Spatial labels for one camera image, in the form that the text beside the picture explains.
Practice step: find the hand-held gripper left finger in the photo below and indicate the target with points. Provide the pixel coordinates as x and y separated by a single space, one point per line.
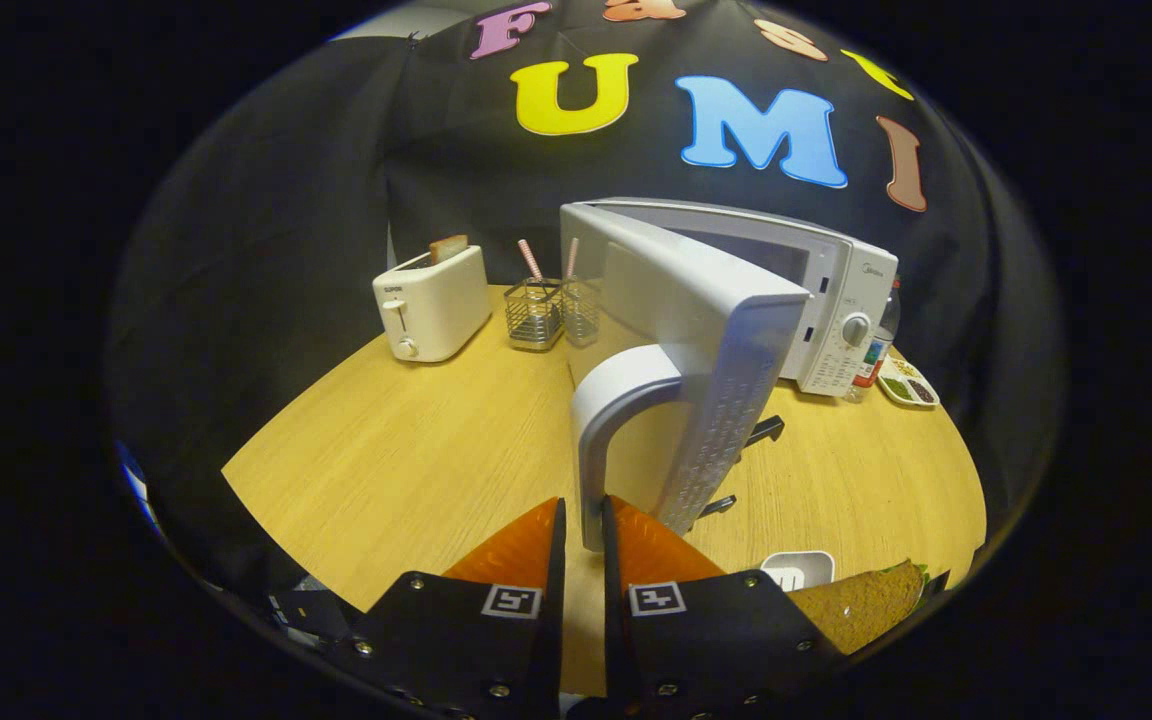
551 600

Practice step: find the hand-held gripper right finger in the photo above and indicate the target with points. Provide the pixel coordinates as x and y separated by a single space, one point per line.
614 620

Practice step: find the brown bread lettuce sandwich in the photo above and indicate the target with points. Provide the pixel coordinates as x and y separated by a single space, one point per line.
861 605

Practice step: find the white microwave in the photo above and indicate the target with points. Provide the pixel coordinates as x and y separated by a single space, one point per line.
706 310

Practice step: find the white square dish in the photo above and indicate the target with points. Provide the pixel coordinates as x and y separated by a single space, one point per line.
796 570

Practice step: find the white toaster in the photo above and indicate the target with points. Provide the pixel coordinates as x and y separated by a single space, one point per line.
436 310

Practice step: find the pink striped straw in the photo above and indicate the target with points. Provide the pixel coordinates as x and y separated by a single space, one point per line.
531 260

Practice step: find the toast slice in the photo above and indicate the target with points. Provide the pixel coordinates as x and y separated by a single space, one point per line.
448 249

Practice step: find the clear plastic bottle red label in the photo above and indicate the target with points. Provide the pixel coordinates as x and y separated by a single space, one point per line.
878 352

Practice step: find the white divided tray of beans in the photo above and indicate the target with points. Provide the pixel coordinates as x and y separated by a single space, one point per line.
911 385

